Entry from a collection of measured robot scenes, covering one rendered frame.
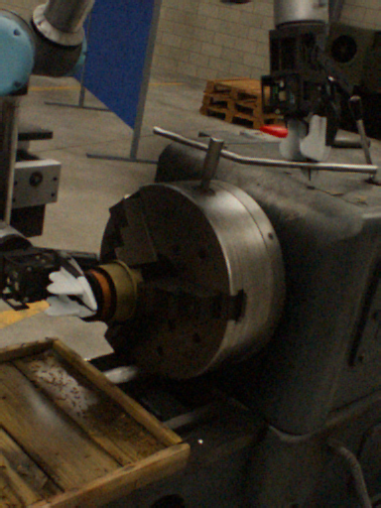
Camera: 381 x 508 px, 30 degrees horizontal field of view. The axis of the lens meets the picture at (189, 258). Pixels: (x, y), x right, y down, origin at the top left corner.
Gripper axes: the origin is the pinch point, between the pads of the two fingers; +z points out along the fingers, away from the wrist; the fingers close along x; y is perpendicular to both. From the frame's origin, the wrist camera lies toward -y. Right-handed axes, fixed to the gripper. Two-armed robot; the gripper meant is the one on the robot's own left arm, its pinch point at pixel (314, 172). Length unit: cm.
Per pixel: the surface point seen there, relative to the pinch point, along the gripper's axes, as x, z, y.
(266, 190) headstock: -12.7, 2.8, -4.4
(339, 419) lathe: -7.7, 44.2, -16.2
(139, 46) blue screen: -410, -101, -322
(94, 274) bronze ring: -19.4, 12.9, 26.4
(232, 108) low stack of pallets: -535, -65, -574
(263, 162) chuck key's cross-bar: -5.1, -1.8, 5.3
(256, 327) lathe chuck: -6.8, 23.1, 6.3
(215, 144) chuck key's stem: -10.8, -4.7, 9.2
